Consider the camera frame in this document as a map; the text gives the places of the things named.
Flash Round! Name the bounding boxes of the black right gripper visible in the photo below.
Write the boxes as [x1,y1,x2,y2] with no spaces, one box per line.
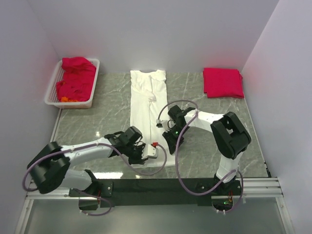
[163,124,189,154]

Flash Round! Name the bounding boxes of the white t shirt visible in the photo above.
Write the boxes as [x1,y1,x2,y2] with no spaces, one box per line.
[130,70,175,166]

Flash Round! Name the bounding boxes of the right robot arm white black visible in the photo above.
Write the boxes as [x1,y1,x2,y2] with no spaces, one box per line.
[156,105,252,195]

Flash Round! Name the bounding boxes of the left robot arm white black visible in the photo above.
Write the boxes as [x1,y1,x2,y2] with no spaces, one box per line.
[27,126,148,196]

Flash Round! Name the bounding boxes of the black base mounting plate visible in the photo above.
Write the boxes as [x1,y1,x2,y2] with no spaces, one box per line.
[69,178,242,210]

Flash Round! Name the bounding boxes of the folded red t shirt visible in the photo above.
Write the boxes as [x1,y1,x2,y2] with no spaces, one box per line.
[203,68,244,98]

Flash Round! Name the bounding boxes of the orange cloth in basket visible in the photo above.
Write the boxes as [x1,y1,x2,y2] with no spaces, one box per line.
[60,97,76,102]

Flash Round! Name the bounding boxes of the red t shirt in basket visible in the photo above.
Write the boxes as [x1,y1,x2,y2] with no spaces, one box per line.
[56,57,96,102]

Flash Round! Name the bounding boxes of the white plastic laundry basket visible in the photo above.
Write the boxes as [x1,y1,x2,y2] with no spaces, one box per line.
[44,58,100,109]

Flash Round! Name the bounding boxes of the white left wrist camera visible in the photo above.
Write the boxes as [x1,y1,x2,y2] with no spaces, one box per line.
[141,144,158,160]

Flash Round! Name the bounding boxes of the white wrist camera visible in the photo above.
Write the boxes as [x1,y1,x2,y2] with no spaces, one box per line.
[141,144,158,160]
[156,119,171,129]

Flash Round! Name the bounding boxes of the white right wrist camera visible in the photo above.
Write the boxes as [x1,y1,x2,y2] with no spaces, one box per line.
[156,119,171,129]

